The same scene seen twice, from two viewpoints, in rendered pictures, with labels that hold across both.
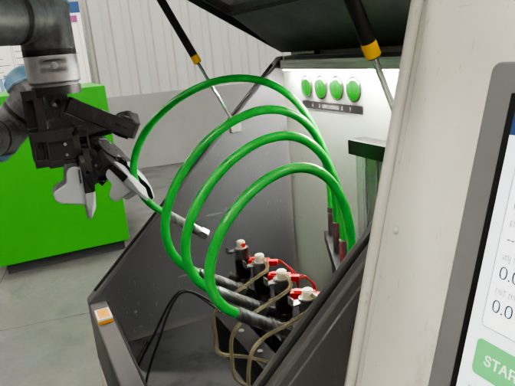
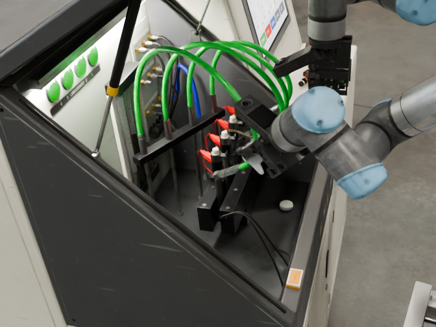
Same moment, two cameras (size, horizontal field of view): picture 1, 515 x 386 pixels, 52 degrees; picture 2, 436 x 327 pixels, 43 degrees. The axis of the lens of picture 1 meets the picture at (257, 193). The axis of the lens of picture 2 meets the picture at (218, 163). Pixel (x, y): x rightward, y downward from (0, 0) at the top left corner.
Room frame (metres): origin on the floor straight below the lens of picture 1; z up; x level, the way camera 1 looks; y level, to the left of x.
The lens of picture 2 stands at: (1.74, 0.85, 1.89)
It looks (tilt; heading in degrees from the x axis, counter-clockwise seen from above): 35 degrees down; 224
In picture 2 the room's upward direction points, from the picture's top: 6 degrees counter-clockwise
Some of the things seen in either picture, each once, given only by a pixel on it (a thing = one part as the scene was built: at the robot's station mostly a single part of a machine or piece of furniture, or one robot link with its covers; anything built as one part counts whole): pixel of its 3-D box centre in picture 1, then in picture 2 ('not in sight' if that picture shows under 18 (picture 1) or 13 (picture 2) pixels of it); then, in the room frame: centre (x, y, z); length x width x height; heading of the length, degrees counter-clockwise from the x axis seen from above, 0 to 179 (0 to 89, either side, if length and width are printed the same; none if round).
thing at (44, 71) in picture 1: (53, 71); (326, 26); (0.80, 0.28, 1.47); 0.08 x 0.08 x 0.05
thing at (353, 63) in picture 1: (352, 63); (96, 32); (1.01, -0.20, 1.43); 0.54 x 0.03 x 0.02; 24
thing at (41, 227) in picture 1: (50, 171); not in sight; (4.18, 1.66, 0.65); 0.95 x 0.86 x 1.30; 112
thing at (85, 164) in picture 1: (83, 164); not in sight; (0.79, 0.26, 1.33); 0.05 x 0.02 x 0.09; 24
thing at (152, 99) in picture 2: not in sight; (151, 74); (0.79, -0.30, 1.20); 0.13 x 0.03 x 0.31; 24
